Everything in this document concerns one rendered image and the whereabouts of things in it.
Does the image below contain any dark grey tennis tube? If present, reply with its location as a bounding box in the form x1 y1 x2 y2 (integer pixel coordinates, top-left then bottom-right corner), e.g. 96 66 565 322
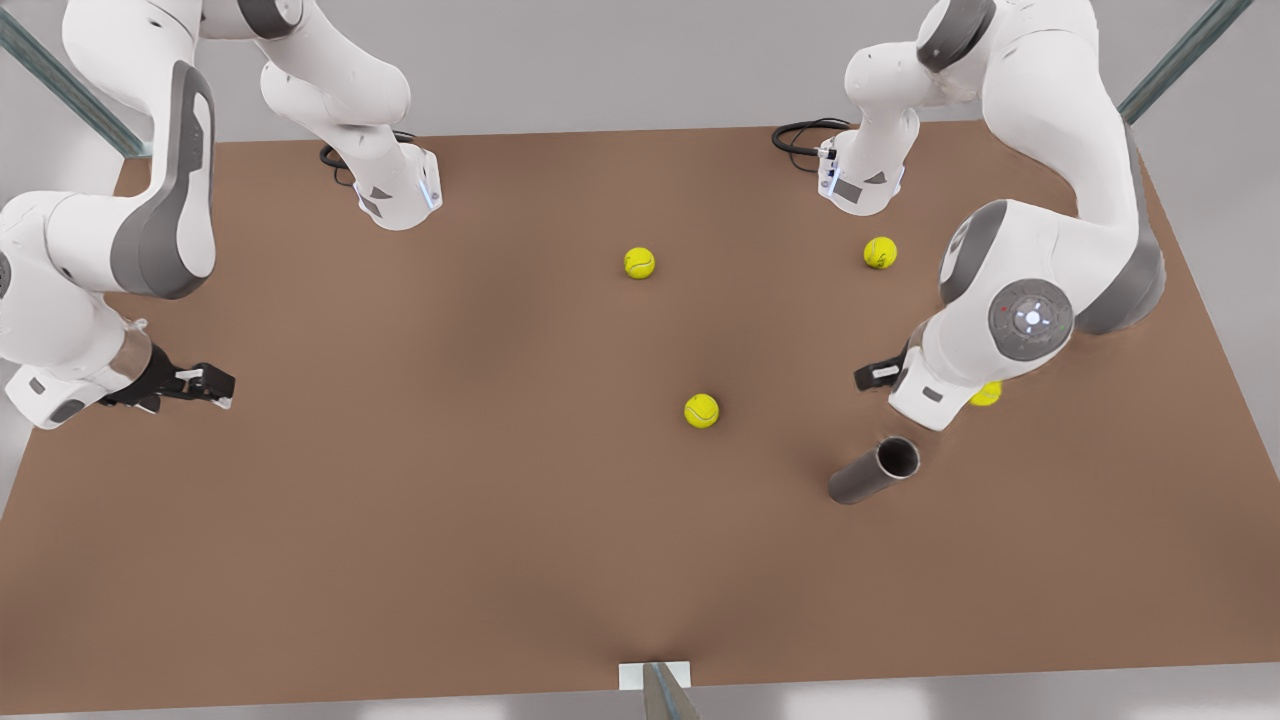
828 436 921 506

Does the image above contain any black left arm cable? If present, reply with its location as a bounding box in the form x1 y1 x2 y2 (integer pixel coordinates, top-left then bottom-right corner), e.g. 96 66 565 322
771 118 854 174

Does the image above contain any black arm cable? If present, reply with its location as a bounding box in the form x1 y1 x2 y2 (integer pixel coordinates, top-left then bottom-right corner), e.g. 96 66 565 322
771 118 854 174
319 130 417 188

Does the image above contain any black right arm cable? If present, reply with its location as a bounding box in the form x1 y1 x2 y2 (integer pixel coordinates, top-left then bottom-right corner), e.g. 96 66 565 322
319 130 417 188

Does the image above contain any silver frame post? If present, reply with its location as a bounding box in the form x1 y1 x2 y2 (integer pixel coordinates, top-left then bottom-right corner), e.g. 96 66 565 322
1117 0 1255 125
618 661 701 720
0 10 151 161

